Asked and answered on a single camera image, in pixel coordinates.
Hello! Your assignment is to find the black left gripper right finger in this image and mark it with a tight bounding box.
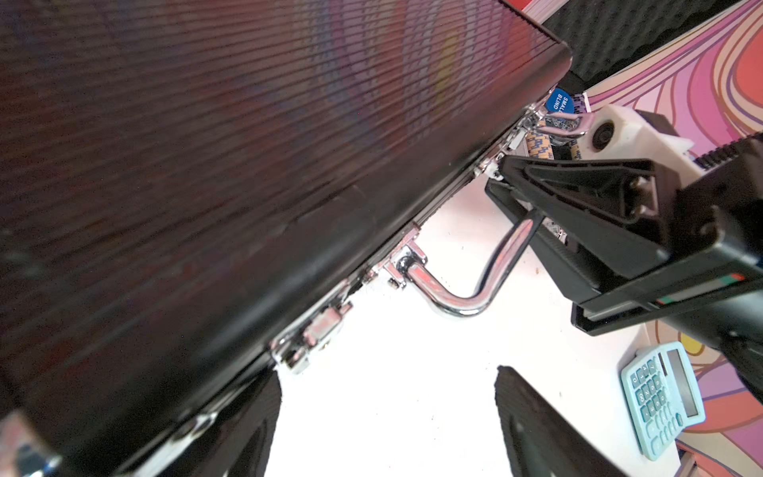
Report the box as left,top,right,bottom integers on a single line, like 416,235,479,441
495,367,624,476

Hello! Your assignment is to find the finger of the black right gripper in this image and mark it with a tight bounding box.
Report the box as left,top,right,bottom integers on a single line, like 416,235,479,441
500,156,681,279
485,179,602,304

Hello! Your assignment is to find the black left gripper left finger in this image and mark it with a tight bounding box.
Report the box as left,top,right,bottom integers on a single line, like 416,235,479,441
162,369,282,476

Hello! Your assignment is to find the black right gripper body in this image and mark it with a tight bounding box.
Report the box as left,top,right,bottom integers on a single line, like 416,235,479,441
571,133,762,399

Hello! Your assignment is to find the silver aluminium poker case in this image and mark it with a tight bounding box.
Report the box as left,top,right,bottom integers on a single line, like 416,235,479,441
523,0,740,162

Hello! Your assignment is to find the black poker case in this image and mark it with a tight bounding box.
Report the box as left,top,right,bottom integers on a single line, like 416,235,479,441
1,1,571,476

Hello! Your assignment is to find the light green calculator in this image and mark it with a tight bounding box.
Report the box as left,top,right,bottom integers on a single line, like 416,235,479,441
620,341,705,461

